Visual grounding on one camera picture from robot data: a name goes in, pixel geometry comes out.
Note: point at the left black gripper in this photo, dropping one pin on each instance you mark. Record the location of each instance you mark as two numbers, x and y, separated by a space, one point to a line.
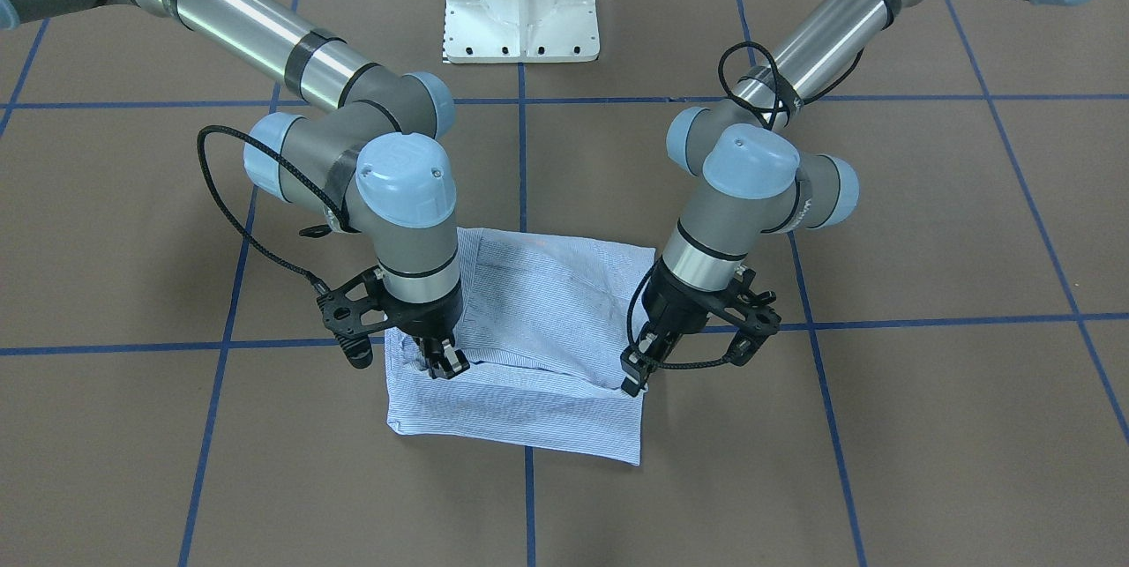
677 309

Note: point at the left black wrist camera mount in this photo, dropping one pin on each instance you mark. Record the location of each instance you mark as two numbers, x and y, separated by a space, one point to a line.
750 312

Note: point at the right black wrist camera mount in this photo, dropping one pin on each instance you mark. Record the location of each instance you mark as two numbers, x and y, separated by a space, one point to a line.
353 312

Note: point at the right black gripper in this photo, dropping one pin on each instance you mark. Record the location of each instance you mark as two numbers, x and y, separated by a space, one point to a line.
429 317

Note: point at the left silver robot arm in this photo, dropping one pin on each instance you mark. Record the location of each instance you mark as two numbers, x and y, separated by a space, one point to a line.
752 182

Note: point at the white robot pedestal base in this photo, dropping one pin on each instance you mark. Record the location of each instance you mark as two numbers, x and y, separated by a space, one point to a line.
521 31

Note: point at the light blue striped shirt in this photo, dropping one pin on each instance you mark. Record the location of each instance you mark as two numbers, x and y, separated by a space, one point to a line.
543 328

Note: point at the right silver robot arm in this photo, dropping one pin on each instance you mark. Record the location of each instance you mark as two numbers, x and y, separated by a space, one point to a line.
372 165

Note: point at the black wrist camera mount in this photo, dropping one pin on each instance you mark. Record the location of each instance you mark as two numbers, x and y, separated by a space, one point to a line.
353 312
750 312

